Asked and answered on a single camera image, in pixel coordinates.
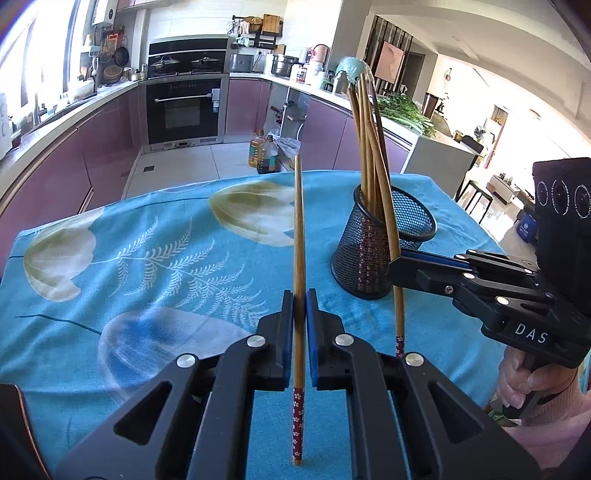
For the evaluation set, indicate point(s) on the pink wall cabinet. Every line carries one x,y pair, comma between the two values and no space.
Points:
131,4

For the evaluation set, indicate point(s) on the white casserole pot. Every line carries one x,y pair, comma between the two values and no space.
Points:
84,90

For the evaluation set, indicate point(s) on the red-ended bamboo chopstick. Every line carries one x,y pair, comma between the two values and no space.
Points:
400,314
299,230

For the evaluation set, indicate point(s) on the silver rice cooker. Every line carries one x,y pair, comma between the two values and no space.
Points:
241,63

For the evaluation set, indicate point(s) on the hanging black frying pan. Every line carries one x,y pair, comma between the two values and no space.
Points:
121,55

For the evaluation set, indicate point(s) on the dark cooking oil bottle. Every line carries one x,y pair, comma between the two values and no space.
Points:
269,157

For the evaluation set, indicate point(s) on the black dining chair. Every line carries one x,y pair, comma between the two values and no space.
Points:
473,144

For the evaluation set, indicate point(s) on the black wall rack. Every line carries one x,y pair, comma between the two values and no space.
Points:
265,42

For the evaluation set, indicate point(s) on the purple peninsula base cabinets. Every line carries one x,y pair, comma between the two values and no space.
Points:
323,129

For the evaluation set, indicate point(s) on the kitchen window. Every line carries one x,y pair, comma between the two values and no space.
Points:
46,55

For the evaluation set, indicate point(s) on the purple base cabinets with sink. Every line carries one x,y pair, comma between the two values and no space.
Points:
60,175

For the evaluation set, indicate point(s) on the steel vacuum bottle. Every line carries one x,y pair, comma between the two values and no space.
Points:
340,84

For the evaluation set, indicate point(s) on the bundle of bamboo chopsticks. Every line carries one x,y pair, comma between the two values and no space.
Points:
364,152

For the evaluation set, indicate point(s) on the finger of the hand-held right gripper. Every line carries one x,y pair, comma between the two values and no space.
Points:
434,258
425,277

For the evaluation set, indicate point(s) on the decorative wall clock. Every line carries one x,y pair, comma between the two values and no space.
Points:
449,77

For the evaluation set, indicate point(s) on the clear plastic bag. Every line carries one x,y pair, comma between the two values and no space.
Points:
288,146

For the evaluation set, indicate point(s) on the black mesh holder cup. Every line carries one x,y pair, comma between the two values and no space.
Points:
344,272

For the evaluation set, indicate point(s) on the dark travel tumbler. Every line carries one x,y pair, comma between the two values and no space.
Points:
430,106

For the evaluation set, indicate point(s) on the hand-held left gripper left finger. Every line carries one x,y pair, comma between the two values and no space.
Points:
289,341

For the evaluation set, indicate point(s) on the dark slatted room screen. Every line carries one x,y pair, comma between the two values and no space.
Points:
392,32

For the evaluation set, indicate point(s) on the pink electric kettle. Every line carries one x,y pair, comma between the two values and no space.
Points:
319,54

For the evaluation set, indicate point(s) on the bunch of green vegetables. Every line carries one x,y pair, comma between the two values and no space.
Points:
406,113

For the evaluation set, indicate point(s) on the person's right hand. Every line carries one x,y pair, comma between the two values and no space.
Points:
510,378

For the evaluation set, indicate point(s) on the pink wall painting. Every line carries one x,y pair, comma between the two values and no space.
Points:
389,62

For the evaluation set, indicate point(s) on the green appliance under plastic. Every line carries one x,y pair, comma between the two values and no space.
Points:
351,67

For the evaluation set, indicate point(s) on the black pot with glass lid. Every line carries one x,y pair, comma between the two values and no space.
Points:
164,64
205,63

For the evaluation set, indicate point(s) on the white microwave oven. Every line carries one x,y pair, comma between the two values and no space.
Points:
4,124

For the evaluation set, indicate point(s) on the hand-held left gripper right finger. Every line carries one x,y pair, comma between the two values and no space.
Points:
314,341

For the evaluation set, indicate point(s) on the wooden cutting board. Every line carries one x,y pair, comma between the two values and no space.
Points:
272,24

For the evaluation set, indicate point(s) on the yellow cooking oil bottle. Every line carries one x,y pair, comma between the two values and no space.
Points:
255,150

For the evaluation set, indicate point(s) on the round woven basket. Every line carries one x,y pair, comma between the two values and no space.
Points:
112,74

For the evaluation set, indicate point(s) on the dark dining table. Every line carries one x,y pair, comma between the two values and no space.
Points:
448,127

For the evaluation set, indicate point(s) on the steel stockpot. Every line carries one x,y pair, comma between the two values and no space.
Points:
285,65

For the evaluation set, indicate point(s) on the blue floral tablecloth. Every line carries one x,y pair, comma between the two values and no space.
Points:
161,277

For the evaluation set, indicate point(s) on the black integrated stove oven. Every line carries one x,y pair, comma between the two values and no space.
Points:
184,115

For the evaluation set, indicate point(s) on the steel sink faucet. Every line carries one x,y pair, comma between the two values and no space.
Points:
39,108

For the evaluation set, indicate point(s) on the black bar stool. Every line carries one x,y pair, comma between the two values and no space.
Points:
475,187

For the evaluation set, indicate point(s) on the dark wooden object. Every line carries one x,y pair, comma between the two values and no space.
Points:
16,438

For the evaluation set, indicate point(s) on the white wall water heater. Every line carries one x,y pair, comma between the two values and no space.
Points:
103,11

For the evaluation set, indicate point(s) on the blue shopping bag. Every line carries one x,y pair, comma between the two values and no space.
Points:
526,228

